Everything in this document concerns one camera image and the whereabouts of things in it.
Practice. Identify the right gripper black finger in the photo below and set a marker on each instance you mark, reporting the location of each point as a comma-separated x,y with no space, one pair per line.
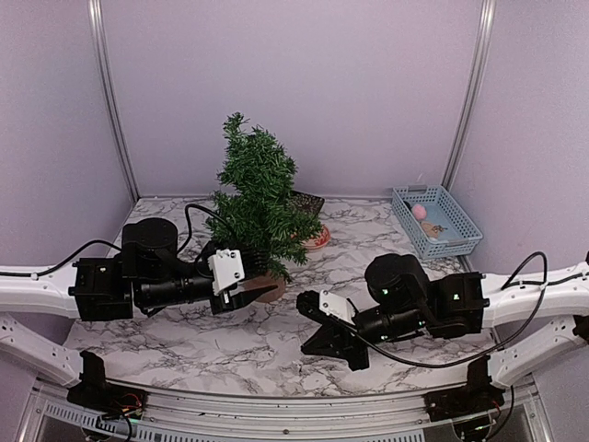
307,305
334,341

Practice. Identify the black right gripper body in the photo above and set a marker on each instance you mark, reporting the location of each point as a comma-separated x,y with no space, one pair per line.
407,323

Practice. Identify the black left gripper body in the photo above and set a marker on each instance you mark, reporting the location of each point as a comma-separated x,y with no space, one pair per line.
155,296

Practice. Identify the small green christmas tree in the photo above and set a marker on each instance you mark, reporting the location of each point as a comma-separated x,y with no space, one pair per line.
255,206

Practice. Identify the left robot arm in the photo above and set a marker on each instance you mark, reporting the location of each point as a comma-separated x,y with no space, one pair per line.
86,289

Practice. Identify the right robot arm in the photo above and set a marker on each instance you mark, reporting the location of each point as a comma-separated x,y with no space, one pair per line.
550,307

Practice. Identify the orange white patterned bowl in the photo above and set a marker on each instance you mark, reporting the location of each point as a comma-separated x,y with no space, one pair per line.
310,240

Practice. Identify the beige fabric ornament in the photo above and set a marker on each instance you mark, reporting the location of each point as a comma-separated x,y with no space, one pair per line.
431,230

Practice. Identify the light blue perforated basket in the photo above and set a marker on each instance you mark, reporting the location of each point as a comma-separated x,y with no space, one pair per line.
461,235

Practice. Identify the pink pompom ornament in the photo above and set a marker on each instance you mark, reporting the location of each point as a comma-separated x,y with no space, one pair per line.
419,212

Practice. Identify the black floral square plate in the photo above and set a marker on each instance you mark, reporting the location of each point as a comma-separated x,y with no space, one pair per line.
306,202

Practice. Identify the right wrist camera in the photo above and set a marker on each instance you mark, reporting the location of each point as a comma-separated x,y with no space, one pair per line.
335,306

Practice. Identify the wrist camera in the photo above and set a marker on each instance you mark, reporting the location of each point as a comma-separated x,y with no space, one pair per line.
335,306
227,269

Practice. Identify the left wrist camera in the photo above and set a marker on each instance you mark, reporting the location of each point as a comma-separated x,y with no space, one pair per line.
227,269

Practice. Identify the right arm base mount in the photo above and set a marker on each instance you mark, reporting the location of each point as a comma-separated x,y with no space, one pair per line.
476,396

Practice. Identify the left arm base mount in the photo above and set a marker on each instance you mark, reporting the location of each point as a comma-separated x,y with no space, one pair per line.
94,392

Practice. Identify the front aluminium rail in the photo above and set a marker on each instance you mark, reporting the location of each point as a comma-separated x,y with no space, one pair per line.
176,415

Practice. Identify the left aluminium frame post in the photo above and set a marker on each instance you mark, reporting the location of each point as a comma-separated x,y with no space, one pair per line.
99,37

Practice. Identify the aluminium frame post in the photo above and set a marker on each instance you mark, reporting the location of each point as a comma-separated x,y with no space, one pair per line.
475,80
99,37

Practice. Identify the right aluminium frame post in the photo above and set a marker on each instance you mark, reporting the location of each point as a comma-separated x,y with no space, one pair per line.
475,80

